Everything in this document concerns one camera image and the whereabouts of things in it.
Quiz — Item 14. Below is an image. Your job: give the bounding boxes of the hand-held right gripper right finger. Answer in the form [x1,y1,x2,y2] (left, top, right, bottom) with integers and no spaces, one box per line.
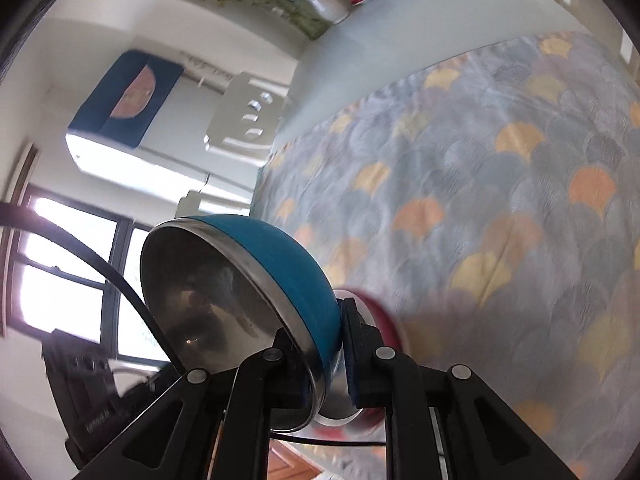
[337,297,576,480]

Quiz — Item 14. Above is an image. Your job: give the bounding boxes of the dark-framed window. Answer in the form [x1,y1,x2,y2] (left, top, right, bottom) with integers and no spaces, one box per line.
[0,185,176,366]

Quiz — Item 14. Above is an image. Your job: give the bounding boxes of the blue cloth with pink circle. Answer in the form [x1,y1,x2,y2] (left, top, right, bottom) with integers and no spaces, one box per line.
[67,49,183,148]

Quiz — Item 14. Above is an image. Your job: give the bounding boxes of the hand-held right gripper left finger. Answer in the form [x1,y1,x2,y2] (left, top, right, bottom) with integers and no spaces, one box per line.
[75,330,313,480]

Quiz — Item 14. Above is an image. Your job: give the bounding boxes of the blue steel-lined bowl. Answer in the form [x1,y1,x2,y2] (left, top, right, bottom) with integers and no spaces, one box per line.
[139,214,346,433]

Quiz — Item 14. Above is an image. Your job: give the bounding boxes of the pink steel-lined bowl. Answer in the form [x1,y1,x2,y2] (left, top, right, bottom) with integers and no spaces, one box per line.
[317,287,416,433]

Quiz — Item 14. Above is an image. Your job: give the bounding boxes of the fan-pattern tablecloth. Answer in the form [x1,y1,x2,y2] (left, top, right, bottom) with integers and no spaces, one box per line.
[250,30,640,480]

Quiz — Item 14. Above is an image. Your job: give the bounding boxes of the black cable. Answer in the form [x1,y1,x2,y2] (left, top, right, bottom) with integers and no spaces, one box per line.
[0,201,181,366]

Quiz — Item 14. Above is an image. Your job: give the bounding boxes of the white ribbed vase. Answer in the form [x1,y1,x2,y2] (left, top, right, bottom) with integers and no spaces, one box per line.
[305,0,351,25]

